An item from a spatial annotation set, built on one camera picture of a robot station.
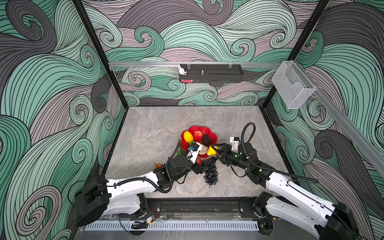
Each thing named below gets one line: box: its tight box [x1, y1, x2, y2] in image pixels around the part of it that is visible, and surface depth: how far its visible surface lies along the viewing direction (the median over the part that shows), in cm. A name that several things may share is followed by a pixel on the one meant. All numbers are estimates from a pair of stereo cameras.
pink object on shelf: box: [181, 79, 194, 83], surface depth 91 cm
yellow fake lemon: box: [183, 131, 194, 143], surface depth 97 cm
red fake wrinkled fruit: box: [192, 130, 203, 142], surface depth 98 cm
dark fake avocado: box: [202, 134, 211, 146], surface depth 97 cm
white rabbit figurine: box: [177, 64, 188, 75], surface depth 87 cm
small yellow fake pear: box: [207, 145, 219, 156], surface depth 74 cm
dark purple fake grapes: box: [204, 156, 219, 188], surface depth 83 cm
